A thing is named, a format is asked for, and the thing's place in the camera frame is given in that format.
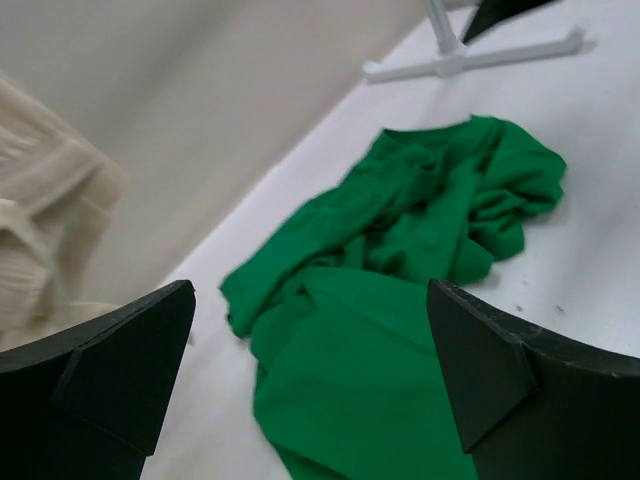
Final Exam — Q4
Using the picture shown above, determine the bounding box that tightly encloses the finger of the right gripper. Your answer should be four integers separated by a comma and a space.
462, 0, 554, 43

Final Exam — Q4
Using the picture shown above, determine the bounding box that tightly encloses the green t shirt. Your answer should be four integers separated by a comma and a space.
220, 116, 566, 479

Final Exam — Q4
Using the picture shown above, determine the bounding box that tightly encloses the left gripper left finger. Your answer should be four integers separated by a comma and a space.
1, 280, 195, 480

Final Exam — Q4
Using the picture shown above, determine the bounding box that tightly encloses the metal clothes rack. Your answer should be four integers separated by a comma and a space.
363, 1, 587, 83

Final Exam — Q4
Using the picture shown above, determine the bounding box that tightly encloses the beige ribbed garment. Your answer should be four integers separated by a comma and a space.
1, 76, 126, 350

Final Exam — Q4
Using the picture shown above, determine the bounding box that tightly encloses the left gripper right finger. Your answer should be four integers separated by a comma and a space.
427, 280, 639, 480

